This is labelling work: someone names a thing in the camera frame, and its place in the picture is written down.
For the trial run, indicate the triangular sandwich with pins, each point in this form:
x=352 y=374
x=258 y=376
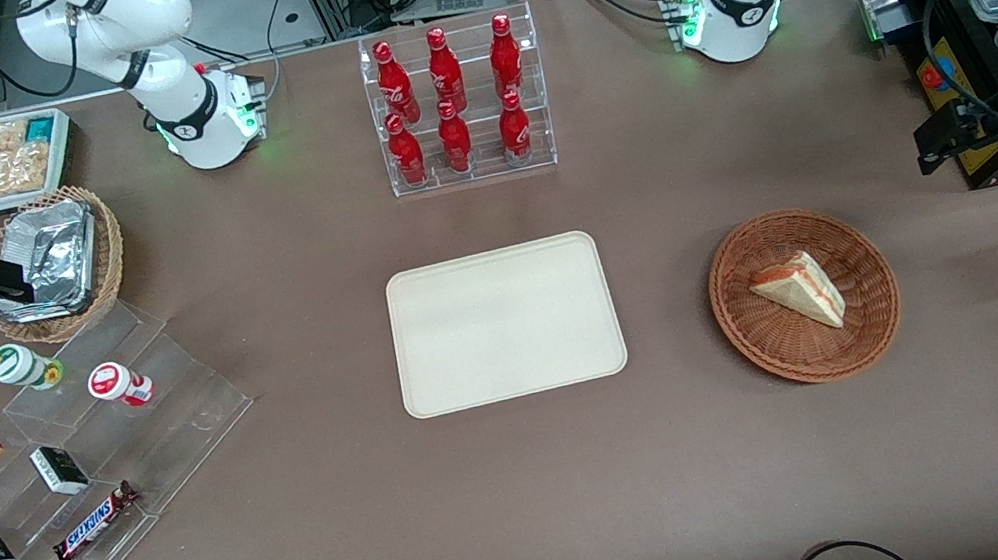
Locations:
x=805 y=290

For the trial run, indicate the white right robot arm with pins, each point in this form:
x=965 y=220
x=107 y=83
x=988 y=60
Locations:
x=150 y=14

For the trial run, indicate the light tan wicker basket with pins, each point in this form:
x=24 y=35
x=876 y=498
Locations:
x=106 y=265

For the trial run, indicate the brown round wicker basket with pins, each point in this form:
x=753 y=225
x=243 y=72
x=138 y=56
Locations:
x=774 y=345

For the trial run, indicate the beige plastic tray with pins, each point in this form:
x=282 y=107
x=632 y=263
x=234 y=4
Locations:
x=470 y=346

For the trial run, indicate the stack of foil trays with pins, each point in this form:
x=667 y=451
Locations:
x=54 y=253

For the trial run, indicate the green lidded yoghurt cup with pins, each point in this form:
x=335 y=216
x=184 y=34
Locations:
x=11 y=364

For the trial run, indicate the silver box with green light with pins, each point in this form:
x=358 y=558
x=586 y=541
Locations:
x=879 y=3

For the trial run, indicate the red lidded yoghurt cup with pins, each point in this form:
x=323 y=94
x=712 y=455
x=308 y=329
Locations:
x=108 y=379

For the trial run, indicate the teal snack packet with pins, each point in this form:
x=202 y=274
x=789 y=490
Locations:
x=40 y=128

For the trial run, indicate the Snickers chocolate bar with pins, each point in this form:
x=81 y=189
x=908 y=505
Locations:
x=94 y=523

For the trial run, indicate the red cola bottle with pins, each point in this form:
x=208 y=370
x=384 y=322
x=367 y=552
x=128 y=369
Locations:
x=515 y=130
x=445 y=71
x=454 y=140
x=407 y=153
x=395 y=84
x=505 y=56

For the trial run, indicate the clear acrylic bottle rack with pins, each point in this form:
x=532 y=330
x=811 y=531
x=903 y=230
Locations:
x=473 y=97

